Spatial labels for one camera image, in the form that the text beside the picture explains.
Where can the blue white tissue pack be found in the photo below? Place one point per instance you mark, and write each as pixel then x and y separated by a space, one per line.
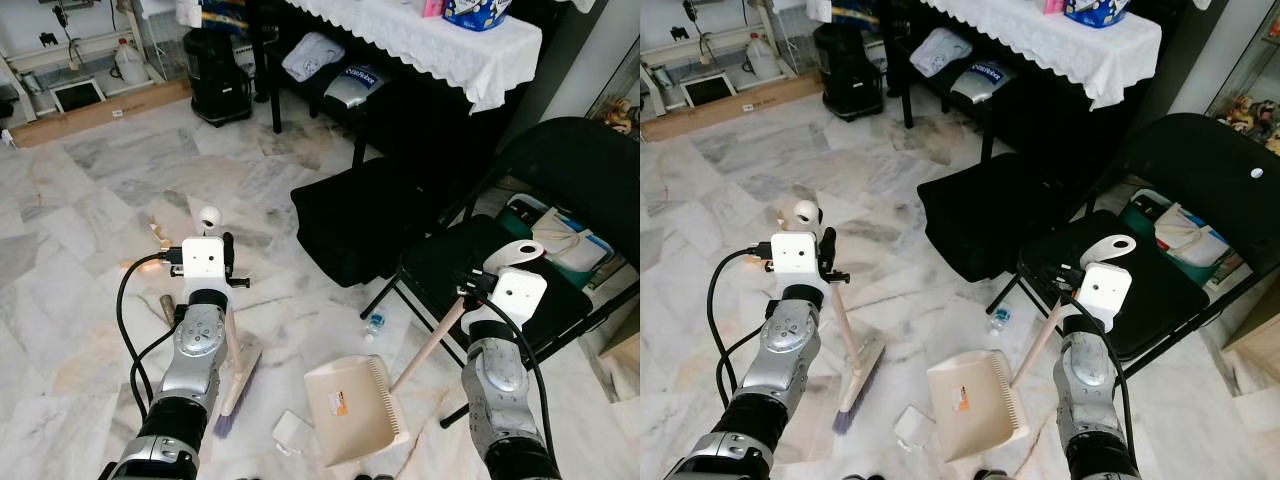
pixel 1097 10
pixel 478 12

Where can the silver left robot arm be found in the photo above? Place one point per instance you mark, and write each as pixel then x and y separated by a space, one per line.
pixel 200 350
pixel 790 345

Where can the white cushion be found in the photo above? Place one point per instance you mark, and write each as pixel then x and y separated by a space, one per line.
pixel 312 58
pixel 940 52

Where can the white framed dark panel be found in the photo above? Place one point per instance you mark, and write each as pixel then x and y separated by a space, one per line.
pixel 78 96
pixel 710 90

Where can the small toy figurines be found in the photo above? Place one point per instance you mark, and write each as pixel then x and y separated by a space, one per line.
pixel 1250 120
pixel 620 118

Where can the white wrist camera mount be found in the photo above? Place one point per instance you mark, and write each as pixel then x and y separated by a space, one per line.
pixel 795 255
pixel 1105 290
pixel 520 292
pixel 203 258

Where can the small clear water bottle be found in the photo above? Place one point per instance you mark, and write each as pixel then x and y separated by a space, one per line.
pixel 375 325
pixel 999 320

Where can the white paper scrap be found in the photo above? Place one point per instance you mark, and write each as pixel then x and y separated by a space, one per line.
pixel 290 432
pixel 912 428

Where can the black folding chair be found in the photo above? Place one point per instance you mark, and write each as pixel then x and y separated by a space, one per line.
pixel 570 160
pixel 1200 160

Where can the pink pack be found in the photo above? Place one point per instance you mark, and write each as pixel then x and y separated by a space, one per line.
pixel 1054 6
pixel 432 8

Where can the white plastic jug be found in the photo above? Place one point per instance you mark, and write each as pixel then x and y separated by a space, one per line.
pixel 130 65
pixel 763 60

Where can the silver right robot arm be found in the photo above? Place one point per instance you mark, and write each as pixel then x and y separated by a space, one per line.
pixel 495 385
pixel 1085 385

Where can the silver bag with blue label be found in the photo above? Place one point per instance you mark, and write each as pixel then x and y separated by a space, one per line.
pixel 982 80
pixel 355 85

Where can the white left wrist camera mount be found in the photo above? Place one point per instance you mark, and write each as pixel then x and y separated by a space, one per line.
pixel 795 255
pixel 203 258

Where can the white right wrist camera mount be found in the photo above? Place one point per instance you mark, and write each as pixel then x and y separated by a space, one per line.
pixel 1105 290
pixel 520 292

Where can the white tote bag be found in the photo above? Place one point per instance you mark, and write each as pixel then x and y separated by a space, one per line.
pixel 1195 240
pixel 575 245

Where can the long wooden plank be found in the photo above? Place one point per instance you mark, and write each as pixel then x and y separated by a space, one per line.
pixel 740 106
pixel 100 113

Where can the green plastic basket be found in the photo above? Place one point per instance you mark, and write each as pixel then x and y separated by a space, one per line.
pixel 515 212
pixel 1140 212

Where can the small brown tube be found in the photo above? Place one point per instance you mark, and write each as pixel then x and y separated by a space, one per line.
pixel 168 310

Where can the white low shelf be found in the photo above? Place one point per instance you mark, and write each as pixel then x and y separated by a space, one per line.
pixel 700 42
pixel 70 47

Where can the wooden broom with purple bristles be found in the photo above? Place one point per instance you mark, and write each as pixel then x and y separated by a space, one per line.
pixel 240 385
pixel 862 380

